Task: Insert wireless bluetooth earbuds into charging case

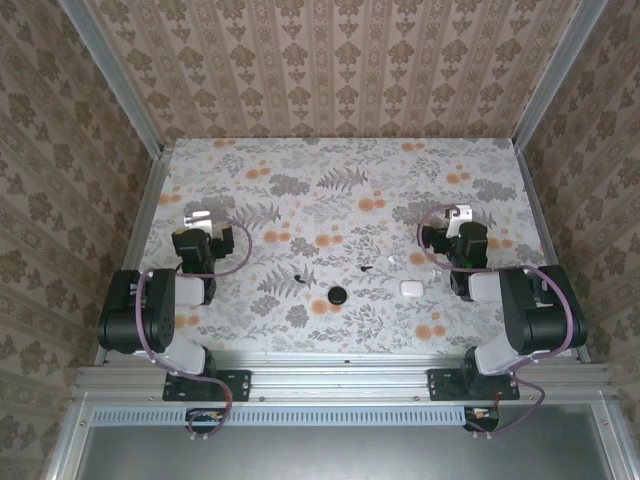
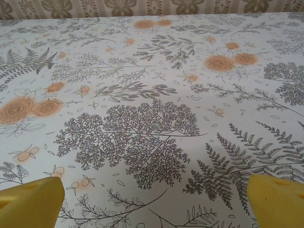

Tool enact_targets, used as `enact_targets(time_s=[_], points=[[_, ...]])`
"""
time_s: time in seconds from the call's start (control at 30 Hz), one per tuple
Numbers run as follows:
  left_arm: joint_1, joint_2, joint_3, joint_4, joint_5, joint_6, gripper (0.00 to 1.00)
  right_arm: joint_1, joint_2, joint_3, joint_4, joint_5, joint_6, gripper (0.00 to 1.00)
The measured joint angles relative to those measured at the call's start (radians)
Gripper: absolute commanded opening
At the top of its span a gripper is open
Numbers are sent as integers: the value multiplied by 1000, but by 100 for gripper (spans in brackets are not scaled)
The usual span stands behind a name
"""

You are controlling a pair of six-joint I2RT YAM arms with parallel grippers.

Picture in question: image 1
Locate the white charging case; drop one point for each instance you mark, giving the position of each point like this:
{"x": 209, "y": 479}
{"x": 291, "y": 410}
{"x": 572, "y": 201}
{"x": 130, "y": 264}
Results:
{"x": 411, "y": 289}

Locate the black round cap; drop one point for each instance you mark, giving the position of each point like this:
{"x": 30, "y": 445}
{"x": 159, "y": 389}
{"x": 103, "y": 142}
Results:
{"x": 337, "y": 295}

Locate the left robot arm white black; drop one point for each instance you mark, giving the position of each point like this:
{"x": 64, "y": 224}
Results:
{"x": 125, "y": 320}

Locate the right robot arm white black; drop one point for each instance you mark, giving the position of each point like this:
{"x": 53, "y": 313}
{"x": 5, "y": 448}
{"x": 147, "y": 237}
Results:
{"x": 545, "y": 320}

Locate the floral patterned table cover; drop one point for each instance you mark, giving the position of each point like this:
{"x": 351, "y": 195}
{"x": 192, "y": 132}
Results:
{"x": 300, "y": 165}

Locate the black controller board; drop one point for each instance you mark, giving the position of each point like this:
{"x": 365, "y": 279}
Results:
{"x": 482, "y": 419}
{"x": 205, "y": 421}

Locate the grey metal panel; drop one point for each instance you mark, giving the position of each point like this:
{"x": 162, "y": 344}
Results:
{"x": 350, "y": 455}

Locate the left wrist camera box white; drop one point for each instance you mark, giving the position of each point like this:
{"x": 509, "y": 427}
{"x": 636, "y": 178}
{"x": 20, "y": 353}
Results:
{"x": 197, "y": 219}

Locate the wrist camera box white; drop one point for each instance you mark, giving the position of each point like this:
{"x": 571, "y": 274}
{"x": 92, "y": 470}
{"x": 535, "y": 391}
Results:
{"x": 197, "y": 219}
{"x": 462, "y": 214}

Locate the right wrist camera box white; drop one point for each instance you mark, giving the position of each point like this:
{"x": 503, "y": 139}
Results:
{"x": 462, "y": 214}

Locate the aluminium side rail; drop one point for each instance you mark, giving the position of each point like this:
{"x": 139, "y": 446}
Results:
{"x": 138, "y": 250}
{"x": 535, "y": 200}

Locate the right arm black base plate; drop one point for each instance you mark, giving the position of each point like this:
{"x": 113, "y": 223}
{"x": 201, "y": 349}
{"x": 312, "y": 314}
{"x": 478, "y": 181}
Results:
{"x": 442, "y": 385}

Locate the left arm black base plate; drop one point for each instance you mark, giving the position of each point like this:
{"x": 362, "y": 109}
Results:
{"x": 235, "y": 385}

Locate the aluminium mounting rail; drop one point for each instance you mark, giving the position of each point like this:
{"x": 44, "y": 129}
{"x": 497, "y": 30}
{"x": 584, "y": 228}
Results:
{"x": 340, "y": 382}

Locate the aluminium frame post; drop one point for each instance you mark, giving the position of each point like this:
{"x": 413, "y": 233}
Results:
{"x": 556, "y": 75}
{"x": 113, "y": 75}

